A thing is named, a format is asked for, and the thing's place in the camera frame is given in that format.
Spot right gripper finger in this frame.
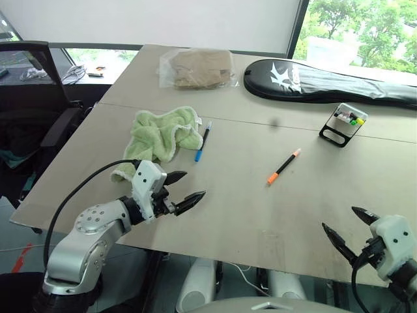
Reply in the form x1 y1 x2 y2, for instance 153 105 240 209
351 205 381 226
321 222 360 267

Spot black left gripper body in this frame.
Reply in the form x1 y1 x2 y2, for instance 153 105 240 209
150 187 179 218

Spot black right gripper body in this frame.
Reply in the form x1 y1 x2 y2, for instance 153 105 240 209
357 236 388 270

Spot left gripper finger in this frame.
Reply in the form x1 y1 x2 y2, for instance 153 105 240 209
175 190 207 216
166 170 188 187

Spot black pen with blue cap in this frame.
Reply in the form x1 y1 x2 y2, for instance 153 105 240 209
194 121 213 163

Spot black pen holder rack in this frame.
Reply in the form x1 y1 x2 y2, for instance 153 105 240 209
319 102 369 149

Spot black pen with orange cap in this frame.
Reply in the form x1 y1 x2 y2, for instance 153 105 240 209
266 148 302 185

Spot green fluffy towel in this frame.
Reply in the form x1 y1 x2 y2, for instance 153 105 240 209
111 106 203 185

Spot white rounded robot leg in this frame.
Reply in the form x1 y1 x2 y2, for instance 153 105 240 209
175 259 216 313
266 270 308 301

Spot grey robot torso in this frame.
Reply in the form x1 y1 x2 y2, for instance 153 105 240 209
194 295 356 313

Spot plastic bag with brown cloth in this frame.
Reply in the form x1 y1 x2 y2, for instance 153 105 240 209
158 48 240 91

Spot black racket bag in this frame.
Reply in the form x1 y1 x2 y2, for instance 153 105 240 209
243 58 417 110

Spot black office chair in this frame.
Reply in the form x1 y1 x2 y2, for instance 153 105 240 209
0 40 88 209

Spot grey crumpled plastic bundle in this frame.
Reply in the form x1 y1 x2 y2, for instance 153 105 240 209
18 67 48 82

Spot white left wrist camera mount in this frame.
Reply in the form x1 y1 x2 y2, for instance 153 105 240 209
131 160 168 224

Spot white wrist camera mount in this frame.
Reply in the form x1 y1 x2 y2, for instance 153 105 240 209
131 160 168 224
370 214 417 281

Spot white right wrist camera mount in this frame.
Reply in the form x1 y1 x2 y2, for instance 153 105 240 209
370 214 417 281

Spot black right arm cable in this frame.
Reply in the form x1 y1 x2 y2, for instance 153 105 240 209
351 250 371 313

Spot thin white cable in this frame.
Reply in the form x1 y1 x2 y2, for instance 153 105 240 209
227 261 263 288

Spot white cable bundle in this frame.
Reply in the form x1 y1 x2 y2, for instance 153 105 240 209
61 65 88 83

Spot black window frame post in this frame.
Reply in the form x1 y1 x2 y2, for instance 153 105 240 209
285 0 311 60

